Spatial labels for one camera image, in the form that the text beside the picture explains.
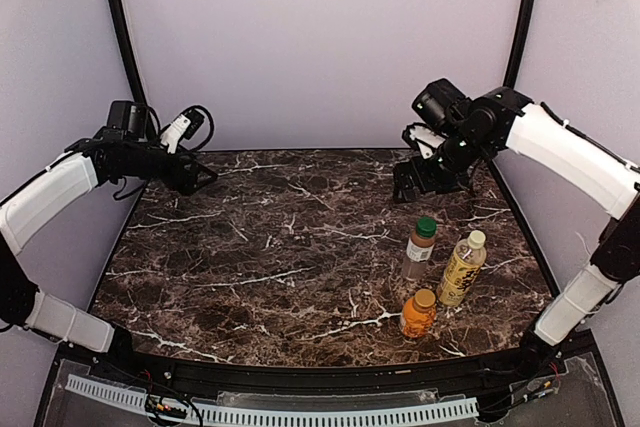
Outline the green bottle cap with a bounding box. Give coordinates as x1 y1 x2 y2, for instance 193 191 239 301
415 216 437 238

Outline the brown drink bottle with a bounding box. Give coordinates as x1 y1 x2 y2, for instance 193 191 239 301
401 224 437 280

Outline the gold bottle cap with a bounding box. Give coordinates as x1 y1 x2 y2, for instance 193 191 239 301
414 289 436 309

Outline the orange juice bottle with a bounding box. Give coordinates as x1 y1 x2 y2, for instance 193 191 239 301
399 294 437 339

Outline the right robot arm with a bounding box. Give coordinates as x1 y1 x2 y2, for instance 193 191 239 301
393 78 639 377

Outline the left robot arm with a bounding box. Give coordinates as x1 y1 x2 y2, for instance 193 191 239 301
1 100 218 366

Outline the white tea bottle cap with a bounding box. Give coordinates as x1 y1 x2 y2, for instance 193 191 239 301
467 230 486 250

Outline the yellow tea bottle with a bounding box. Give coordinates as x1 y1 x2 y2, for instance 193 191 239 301
436 235 487 307

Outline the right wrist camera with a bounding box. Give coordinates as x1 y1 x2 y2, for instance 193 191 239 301
402 122 445 159

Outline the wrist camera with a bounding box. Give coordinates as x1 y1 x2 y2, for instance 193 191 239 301
160 106 205 154
402 122 445 159

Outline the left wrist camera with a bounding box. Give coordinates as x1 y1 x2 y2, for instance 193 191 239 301
160 106 205 154

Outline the black front rail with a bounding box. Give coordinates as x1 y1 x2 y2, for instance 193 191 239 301
78 349 550 398

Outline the right black frame post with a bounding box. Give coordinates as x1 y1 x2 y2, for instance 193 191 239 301
503 0 535 88

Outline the black frame post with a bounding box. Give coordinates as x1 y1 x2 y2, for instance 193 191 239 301
503 0 535 88
107 0 147 103

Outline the left black frame post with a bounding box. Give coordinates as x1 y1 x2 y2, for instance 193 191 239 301
107 0 147 103

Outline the white slotted cable duct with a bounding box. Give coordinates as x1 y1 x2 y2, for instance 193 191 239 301
65 374 479 426

